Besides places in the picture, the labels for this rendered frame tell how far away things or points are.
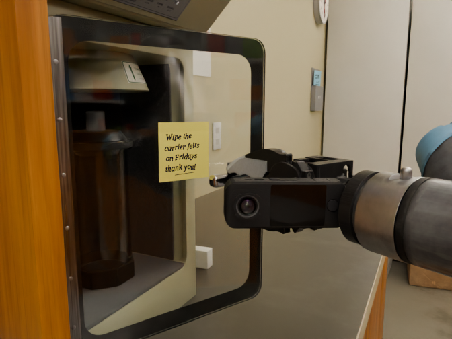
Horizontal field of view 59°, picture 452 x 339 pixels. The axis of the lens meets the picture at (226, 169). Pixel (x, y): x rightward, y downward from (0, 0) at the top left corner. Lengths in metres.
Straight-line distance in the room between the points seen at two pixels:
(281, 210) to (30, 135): 0.22
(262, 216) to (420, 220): 0.13
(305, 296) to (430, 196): 0.50
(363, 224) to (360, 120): 3.08
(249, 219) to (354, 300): 0.47
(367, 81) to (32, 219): 3.20
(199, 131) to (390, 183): 0.27
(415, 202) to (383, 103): 3.08
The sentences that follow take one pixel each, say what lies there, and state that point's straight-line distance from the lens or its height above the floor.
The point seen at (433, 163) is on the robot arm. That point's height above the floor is 1.23.
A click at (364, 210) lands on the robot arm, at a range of 0.36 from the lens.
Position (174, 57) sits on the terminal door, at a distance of 0.52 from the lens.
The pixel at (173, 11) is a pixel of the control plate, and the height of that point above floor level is 1.42.
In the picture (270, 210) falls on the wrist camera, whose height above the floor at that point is 1.20.
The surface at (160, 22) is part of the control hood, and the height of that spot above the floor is 1.41.
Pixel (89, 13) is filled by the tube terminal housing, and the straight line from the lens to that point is 0.54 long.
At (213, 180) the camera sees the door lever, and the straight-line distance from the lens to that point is 0.50.
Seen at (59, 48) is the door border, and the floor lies 1.36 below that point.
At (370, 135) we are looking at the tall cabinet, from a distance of 3.43.
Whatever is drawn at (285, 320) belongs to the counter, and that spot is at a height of 0.94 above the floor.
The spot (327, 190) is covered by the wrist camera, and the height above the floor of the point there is 1.22.
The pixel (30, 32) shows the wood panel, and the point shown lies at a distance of 0.36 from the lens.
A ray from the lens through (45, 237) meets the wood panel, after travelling 0.37.
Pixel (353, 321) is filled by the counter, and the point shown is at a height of 0.94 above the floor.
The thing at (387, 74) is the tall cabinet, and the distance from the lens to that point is 3.42.
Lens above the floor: 1.30
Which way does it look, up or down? 9 degrees down
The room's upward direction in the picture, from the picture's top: straight up
